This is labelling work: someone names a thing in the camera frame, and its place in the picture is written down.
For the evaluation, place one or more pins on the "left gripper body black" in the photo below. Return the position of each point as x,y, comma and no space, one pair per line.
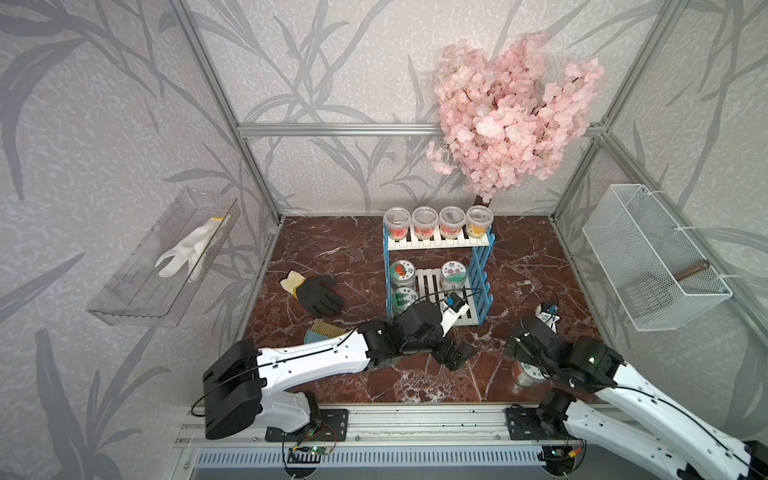
422,346

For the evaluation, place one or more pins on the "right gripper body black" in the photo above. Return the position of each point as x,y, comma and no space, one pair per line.
519,355

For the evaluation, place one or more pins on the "carrot lid seed container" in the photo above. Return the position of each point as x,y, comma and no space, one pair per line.
526,375

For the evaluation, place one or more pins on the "green label seed container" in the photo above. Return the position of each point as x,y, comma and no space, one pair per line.
402,298

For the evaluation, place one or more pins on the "strawberry lid seed container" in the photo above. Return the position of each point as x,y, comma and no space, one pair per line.
402,274

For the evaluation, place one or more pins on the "pink flower lid container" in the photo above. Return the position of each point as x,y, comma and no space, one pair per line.
453,275

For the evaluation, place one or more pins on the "clear seed container red label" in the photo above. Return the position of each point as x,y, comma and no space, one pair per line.
397,221

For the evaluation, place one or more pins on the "small clear container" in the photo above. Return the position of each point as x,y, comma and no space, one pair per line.
479,219

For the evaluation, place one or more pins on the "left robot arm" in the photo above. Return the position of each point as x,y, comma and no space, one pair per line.
248,385

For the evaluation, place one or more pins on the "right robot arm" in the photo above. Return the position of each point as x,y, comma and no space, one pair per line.
603,400

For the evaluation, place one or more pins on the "blue white two-tier shelf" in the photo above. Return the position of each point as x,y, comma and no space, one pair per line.
475,290

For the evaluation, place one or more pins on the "blue hand brush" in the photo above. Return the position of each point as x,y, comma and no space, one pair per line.
321,331

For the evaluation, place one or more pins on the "black work glove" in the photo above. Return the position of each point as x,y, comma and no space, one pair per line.
315,293

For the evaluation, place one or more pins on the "pink artificial blossom tree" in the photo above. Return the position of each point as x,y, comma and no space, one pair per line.
502,123

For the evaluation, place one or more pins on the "white glove in tray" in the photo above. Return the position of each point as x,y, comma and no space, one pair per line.
190,252

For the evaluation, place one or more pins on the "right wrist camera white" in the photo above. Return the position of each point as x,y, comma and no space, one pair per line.
548,313

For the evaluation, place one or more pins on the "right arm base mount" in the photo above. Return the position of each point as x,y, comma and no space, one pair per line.
544,422

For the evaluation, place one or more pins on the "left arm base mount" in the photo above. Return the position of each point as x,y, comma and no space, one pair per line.
301,419

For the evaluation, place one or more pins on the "wooden handled brush in basket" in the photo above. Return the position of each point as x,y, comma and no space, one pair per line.
652,290

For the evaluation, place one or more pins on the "white wire mesh basket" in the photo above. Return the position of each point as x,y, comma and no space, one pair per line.
631,233

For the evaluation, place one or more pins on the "clear acrylic wall tray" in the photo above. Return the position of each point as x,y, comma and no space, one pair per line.
159,279

